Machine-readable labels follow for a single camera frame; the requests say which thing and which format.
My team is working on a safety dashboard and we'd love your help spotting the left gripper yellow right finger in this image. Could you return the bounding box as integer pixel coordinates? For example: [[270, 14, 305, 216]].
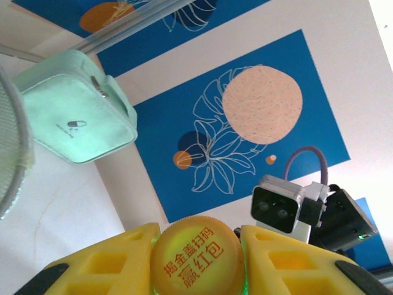
[[240, 224, 393, 295]]

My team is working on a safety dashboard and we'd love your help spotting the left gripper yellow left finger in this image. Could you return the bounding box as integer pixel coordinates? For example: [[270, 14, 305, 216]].
[[14, 222, 161, 295]]

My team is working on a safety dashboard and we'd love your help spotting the green bottle yellow cap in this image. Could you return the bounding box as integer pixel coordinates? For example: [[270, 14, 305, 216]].
[[149, 215, 249, 295]]

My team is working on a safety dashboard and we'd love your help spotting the translucent green mesh bin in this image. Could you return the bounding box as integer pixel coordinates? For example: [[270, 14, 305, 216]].
[[0, 64, 35, 221]]

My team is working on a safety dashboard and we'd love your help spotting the mint green zip pouch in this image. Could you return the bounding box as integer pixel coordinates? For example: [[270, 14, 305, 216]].
[[12, 49, 139, 166]]

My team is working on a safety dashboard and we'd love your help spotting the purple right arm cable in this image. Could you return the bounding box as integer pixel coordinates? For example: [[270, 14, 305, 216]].
[[284, 146, 329, 186]]

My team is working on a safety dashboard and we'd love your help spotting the aluminium frame post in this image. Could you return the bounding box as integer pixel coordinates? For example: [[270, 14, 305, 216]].
[[73, 0, 199, 52]]

